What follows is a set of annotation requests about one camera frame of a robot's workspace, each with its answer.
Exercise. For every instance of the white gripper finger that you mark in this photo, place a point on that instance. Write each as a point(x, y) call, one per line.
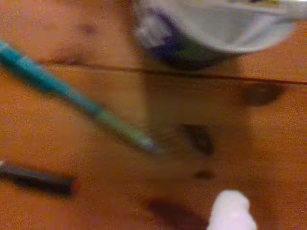
point(231, 210)

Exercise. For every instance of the black pen red ends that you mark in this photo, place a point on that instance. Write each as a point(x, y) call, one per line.
point(36, 178)

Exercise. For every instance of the white mug blue green pattern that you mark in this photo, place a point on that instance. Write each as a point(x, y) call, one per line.
point(216, 28)

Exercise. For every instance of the teal green pen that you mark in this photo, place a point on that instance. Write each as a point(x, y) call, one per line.
point(60, 88)

